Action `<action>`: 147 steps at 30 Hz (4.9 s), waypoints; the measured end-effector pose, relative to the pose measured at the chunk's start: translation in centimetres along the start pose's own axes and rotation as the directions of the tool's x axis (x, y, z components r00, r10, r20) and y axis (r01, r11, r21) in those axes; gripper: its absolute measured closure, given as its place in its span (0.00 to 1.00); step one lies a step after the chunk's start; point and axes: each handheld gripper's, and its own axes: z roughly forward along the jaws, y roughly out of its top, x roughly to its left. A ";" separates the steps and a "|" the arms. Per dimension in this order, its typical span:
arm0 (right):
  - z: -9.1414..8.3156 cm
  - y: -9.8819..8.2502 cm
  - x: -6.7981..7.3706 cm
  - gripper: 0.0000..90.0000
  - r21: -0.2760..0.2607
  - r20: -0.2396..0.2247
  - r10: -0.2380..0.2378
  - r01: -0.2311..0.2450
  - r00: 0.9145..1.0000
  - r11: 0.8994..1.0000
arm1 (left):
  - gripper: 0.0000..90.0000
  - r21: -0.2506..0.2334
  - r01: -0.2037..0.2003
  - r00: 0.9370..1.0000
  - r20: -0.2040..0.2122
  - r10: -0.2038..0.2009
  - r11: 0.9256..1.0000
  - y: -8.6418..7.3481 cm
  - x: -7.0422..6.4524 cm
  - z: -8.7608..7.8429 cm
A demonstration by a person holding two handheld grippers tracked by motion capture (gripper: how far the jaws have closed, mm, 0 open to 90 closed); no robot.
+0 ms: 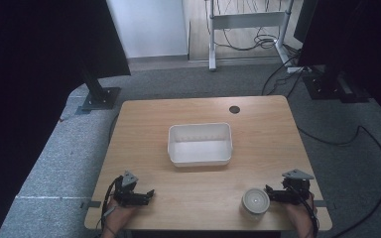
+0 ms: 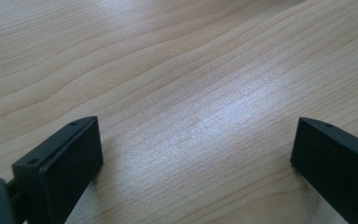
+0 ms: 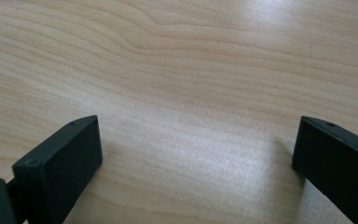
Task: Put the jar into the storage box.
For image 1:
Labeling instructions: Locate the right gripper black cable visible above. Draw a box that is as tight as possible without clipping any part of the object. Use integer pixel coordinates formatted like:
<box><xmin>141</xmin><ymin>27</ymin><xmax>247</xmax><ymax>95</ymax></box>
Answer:
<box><xmin>290</xmin><ymin>186</ymin><xmax>320</xmax><ymax>238</ymax></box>

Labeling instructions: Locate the black curtain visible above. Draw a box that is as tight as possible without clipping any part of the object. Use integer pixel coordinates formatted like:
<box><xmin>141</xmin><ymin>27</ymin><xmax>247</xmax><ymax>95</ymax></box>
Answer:
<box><xmin>0</xmin><ymin>0</ymin><xmax>132</xmax><ymax>238</ymax></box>
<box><xmin>293</xmin><ymin>0</ymin><xmax>381</xmax><ymax>130</ymax></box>

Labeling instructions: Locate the white desk frame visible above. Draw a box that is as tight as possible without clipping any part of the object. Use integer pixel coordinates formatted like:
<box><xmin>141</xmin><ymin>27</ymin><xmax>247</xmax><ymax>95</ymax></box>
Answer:
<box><xmin>206</xmin><ymin>0</ymin><xmax>296</xmax><ymax>72</ymax></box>

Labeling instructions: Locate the bundle of black cables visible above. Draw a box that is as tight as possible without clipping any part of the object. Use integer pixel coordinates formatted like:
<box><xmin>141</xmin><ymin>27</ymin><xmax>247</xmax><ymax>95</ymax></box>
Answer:
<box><xmin>215</xmin><ymin>0</ymin><xmax>303</xmax><ymax>56</ymax></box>

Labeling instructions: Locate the black cable to power strip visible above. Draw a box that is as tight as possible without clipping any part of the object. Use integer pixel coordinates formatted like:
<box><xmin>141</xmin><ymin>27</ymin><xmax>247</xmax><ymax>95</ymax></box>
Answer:
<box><xmin>260</xmin><ymin>54</ymin><xmax>304</xmax><ymax>97</ymax></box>

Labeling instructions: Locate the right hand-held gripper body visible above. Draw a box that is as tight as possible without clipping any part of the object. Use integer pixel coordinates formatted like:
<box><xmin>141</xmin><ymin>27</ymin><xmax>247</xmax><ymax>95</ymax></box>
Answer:
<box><xmin>281</xmin><ymin>169</ymin><xmax>316</xmax><ymax>204</ymax></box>

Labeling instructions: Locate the white wall panel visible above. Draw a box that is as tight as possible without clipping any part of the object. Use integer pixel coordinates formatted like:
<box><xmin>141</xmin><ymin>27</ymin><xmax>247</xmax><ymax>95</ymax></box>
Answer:
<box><xmin>106</xmin><ymin>0</ymin><xmax>191</xmax><ymax>60</ymax></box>

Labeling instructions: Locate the black stand base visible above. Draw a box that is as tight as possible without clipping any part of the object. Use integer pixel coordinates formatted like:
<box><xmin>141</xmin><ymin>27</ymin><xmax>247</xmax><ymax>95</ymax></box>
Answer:
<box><xmin>302</xmin><ymin>72</ymin><xmax>371</xmax><ymax>104</ymax></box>

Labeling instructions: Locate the person's right hand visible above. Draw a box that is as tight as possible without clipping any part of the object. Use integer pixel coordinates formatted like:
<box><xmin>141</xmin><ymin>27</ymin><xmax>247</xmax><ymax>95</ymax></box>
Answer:
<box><xmin>285</xmin><ymin>193</ymin><xmax>318</xmax><ymax>230</ymax></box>

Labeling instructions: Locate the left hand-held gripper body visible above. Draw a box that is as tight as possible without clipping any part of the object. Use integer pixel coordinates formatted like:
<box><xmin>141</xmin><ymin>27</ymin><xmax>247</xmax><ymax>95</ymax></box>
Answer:
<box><xmin>113</xmin><ymin>170</ymin><xmax>140</xmax><ymax>208</ymax></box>

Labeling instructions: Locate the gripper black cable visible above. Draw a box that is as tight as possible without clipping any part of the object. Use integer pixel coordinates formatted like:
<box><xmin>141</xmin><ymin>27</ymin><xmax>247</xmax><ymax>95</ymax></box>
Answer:
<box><xmin>290</xmin><ymin>186</ymin><xmax>320</xmax><ymax>238</ymax></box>
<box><xmin>99</xmin><ymin>176</ymin><xmax>124</xmax><ymax>233</ymax></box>

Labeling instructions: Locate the black stand with base plate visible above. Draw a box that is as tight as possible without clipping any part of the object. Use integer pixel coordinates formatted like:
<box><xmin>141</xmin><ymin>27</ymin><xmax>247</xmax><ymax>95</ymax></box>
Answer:
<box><xmin>75</xmin><ymin>56</ymin><xmax>122</xmax><ymax>112</ymax></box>

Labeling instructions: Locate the white plastic bin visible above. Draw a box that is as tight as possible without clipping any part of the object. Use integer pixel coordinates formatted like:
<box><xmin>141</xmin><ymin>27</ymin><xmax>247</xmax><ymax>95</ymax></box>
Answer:
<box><xmin>167</xmin><ymin>122</ymin><xmax>234</xmax><ymax>169</ymax></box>

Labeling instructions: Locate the person's left hand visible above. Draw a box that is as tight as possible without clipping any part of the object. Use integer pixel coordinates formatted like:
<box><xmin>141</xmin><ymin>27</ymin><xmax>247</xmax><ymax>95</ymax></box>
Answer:
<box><xmin>103</xmin><ymin>198</ymin><xmax>137</xmax><ymax>233</ymax></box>

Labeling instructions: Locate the long black floor cable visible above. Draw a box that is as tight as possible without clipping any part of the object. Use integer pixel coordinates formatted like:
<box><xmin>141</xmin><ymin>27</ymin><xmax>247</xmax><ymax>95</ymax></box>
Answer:
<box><xmin>297</xmin><ymin>125</ymin><xmax>381</xmax><ymax>238</ymax></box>

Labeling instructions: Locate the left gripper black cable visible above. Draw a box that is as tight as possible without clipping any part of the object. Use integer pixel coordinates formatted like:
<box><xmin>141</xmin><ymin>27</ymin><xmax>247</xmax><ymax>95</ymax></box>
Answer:
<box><xmin>99</xmin><ymin>176</ymin><xmax>124</xmax><ymax>233</ymax></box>

